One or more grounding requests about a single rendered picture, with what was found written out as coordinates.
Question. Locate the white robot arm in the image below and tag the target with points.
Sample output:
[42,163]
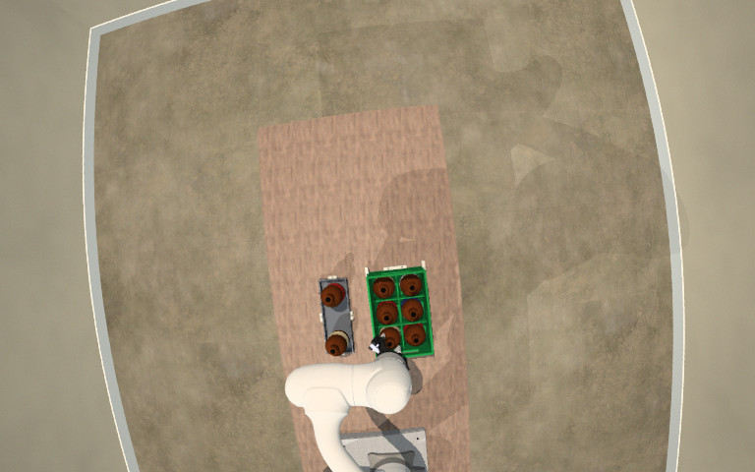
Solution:
[328,390]

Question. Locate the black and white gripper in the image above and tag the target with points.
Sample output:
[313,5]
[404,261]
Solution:
[379,346]

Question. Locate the green box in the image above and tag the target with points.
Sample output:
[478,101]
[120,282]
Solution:
[400,322]

